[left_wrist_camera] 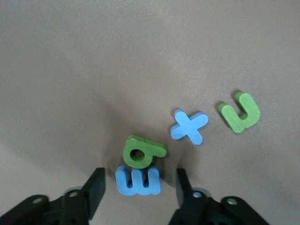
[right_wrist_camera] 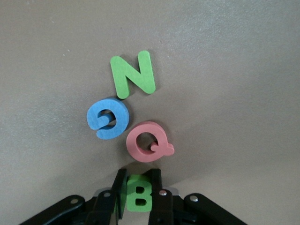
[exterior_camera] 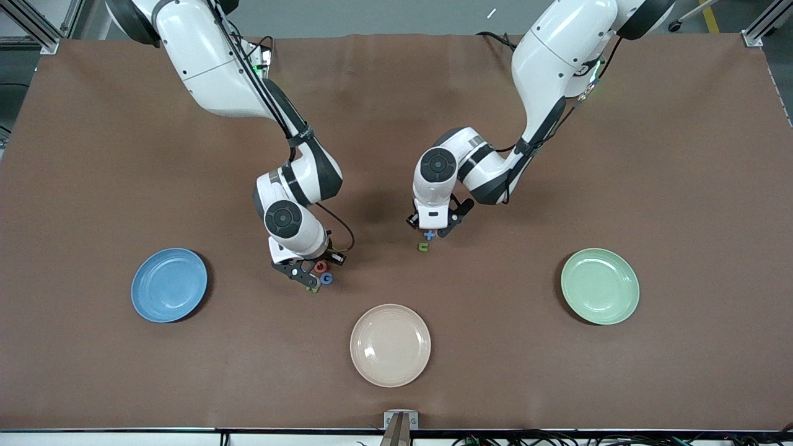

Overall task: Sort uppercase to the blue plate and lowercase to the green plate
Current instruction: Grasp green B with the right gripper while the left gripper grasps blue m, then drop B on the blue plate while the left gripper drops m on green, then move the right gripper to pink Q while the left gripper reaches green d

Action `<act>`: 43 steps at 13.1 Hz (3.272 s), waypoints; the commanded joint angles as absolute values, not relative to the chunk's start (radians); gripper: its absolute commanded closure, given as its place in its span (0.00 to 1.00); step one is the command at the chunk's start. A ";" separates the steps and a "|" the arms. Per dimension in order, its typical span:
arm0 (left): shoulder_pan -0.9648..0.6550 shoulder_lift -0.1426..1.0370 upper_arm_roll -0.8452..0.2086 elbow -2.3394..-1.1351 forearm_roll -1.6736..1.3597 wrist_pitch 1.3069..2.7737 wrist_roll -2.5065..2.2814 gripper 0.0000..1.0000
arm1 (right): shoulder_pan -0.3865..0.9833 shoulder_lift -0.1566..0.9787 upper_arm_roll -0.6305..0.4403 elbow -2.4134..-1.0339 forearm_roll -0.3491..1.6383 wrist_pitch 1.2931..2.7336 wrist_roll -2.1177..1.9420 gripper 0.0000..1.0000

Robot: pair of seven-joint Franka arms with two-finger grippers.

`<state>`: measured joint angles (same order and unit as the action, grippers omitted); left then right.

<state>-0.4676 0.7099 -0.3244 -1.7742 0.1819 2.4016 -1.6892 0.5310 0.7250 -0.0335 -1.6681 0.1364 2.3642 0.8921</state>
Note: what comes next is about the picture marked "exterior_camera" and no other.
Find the beige plate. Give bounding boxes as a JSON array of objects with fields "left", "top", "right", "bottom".
[{"left": 349, "top": 304, "right": 432, "bottom": 388}]

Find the blue plate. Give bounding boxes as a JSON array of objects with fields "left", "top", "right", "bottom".
[{"left": 131, "top": 248, "right": 209, "bottom": 323}]

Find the green plate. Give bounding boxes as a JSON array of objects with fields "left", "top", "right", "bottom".
[{"left": 561, "top": 248, "right": 640, "bottom": 326}]

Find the brown table mat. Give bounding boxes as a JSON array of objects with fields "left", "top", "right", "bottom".
[{"left": 0, "top": 32, "right": 793, "bottom": 432}]

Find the office chair caster leg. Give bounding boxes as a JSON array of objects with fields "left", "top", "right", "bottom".
[{"left": 668, "top": 0, "right": 719, "bottom": 33}]

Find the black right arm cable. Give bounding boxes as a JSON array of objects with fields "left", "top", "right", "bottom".
[{"left": 211, "top": 0, "right": 356, "bottom": 253}]

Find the metal camera mount pole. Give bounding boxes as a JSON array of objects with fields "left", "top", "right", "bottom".
[{"left": 379, "top": 410, "right": 419, "bottom": 446}]

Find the black base power cable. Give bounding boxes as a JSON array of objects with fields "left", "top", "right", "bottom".
[{"left": 476, "top": 31, "right": 518, "bottom": 51}]

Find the right arm base connector bracket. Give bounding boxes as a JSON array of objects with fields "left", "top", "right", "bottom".
[{"left": 245, "top": 43, "right": 274, "bottom": 80}]

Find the aluminium frame post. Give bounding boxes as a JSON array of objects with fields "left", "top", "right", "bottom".
[
  {"left": 0, "top": 0, "right": 84, "bottom": 55},
  {"left": 742, "top": 0, "right": 793, "bottom": 47}
]

